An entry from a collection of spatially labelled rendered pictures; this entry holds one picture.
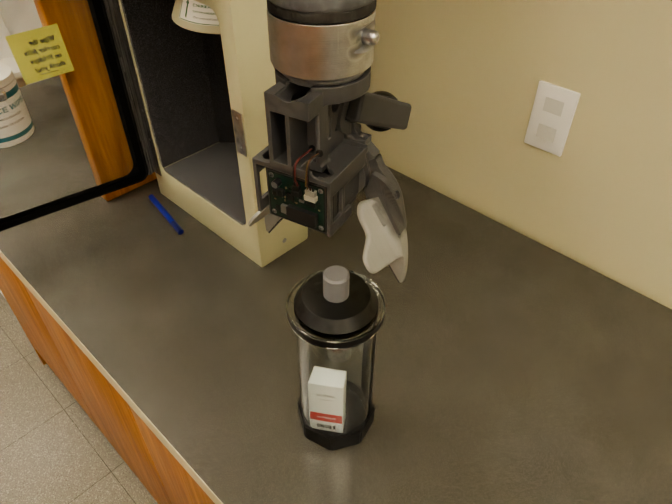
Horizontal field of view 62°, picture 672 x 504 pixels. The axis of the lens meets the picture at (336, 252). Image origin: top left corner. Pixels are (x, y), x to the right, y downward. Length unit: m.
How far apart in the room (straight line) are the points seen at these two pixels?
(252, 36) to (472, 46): 0.42
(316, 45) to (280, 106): 0.05
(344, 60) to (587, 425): 0.62
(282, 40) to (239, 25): 0.38
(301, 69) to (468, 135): 0.75
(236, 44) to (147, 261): 0.44
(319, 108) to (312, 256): 0.62
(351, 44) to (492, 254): 0.71
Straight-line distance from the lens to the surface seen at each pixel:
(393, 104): 0.50
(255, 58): 0.80
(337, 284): 0.58
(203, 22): 0.87
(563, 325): 0.96
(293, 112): 0.40
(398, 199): 0.48
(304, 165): 0.43
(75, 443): 2.02
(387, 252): 0.49
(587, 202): 1.05
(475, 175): 1.14
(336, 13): 0.39
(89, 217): 1.19
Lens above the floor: 1.62
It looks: 42 degrees down
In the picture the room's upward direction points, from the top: straight up
